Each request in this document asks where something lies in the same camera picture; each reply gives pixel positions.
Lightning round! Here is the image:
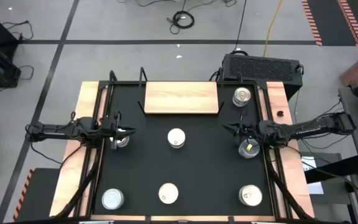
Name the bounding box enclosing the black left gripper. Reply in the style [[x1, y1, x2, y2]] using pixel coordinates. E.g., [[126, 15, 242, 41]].
[[103, 111, 137, 151]]

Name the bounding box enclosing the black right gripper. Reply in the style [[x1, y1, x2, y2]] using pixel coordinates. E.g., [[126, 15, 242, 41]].
[[221, 111, 262, 147]]

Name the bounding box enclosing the gold-lid blue-label can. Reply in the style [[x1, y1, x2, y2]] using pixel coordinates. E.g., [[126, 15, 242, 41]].
[[109, 135, 131, 148], [232, 86, 252, 105], [238, 184, 264, 207], [167, 128, 186, 147], [158, 182, 180, 205]]

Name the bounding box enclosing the black table mat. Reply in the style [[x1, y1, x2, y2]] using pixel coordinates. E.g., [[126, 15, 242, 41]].
[[92, 82, 275, 217]]

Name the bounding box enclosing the black perforated computer case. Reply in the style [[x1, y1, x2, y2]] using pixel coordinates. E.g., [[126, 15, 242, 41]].
[[221, 52, 304, 101]]

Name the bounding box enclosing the white paper sheet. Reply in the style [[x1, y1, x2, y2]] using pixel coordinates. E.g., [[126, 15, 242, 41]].
[[301, 155, 325, 195]]

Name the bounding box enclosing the black orange-striped floor mat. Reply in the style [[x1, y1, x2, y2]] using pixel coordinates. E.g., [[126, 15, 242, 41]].
[[12, 167, 62, 222], [301, 0, 358, 47]]

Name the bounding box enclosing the black beam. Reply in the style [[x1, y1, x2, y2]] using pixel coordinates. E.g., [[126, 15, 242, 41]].
[[305, 155, 358, 184]]

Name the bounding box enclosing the black metal table frame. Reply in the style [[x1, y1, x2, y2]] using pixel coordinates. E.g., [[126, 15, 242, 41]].
[[54, 70, 315, 222]]

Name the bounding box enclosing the wooden shelf with black frame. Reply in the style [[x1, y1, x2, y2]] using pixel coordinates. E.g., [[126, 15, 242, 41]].
[[137, 67, 225, 116]]

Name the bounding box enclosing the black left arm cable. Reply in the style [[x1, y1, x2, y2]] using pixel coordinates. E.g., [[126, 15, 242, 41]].
[[26, 141, 86, 166]]

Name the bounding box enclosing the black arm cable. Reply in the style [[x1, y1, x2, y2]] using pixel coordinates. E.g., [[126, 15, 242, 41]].
[[299, 133, 352, 150], [26, 141, 86, 166]]

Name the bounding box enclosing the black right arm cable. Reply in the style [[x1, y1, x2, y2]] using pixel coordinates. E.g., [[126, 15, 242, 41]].
[[299, 133, 352, 150]]

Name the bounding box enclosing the long black cable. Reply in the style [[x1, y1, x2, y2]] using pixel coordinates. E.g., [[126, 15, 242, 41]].
[[231, 0, 248, 57]]

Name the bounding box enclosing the yellow cable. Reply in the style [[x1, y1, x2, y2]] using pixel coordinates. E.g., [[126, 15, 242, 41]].
[[262, 0, 284, 58]]

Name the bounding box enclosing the thin black floor cable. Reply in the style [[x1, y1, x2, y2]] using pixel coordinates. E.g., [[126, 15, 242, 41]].
[[1, 19, 35, 41], [0, 64, 35, 99]]

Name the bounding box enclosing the coiled black floor cable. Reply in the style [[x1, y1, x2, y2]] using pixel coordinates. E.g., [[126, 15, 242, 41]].
[[166, 10, 196, 35]]

